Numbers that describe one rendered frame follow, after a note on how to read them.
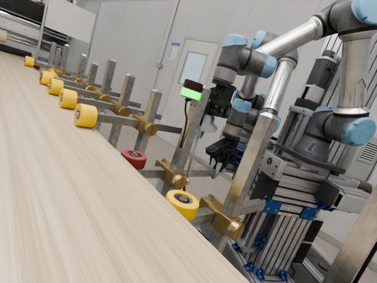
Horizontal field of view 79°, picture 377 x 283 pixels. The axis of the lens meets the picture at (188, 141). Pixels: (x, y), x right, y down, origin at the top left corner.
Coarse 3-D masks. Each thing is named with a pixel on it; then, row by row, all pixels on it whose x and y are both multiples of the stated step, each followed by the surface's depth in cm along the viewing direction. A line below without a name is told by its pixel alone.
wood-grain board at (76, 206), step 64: (0, 64) 152; (0, 128) 58; (64, 128) 74; (0, 192) 36; (64, 192) 41; (128, 192) 49; (0, 256) 26; (64, 256) 29; (128, 256) 32; (192, 256) 36
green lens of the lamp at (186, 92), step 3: (183, 90) 68; (186, 90) 67; (189, 90) 67; (192, 90) 67; (180, 93) 70; (183, 93) 68; (186, 93) 67; (189, 93) 67; (192, 93) 67; (195, 93) 67; (198, 93) 68; (186, 96) 67; (189, 96) 67; (192, 96) 67; (195, 96) 68; (198, 96) 69; (198, 99) 70
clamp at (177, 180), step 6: (156, 162) 83; (162, 162) 83; (168, 162) 85; (168, 168) 79; (168, 174) 78; (174, 174) 76; (180, 174) 77; (168, 180) 77; (174, 180) 75; (180, 180) 75; (186, 180) 77; (174, 186) 75; (180, 186) 77
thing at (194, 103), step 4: (188, 88) 67; (200, 92) 70; (184, 96) 69; (188, 100) 70; (192, 100) 73; (196, 100) 70; (192, 104) 73; (196, 104) 72; (192, 108) 73; (196, 108) 72; (184, 132) 74; (180, 144) 75
